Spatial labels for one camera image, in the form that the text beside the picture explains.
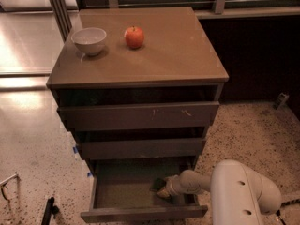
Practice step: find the black object on floor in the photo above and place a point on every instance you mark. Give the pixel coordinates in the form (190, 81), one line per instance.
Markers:
(50, 210)

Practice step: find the open bottom grey drawer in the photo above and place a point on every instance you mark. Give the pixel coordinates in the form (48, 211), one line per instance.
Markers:
(123, 190)

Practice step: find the small grey wall box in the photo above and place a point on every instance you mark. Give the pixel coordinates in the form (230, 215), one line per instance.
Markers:
(281, 100)

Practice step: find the green yellow sponge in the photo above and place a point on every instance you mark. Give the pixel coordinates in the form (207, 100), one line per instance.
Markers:
(158, 184)

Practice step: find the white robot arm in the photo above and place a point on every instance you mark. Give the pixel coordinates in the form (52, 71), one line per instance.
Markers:
(239, 195)

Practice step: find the red apple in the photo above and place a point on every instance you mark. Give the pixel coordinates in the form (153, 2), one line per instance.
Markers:
(134, 37)

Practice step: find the middle grey drawer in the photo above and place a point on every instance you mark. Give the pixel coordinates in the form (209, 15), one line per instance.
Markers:
(142, 149)

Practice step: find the grey drawer cabinet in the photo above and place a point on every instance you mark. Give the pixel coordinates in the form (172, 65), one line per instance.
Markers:
(175, 64)

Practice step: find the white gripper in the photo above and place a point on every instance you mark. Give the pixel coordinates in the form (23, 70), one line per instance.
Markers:
(172, 186)

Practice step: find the blue tape piece upper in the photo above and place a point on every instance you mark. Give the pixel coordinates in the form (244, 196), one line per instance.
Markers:
(75, 150)

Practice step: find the top grey drawer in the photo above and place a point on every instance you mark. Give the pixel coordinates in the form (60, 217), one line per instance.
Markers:
(140, 116)

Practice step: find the white ceramic bowl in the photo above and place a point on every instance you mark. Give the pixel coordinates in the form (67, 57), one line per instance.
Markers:
(90, 41)

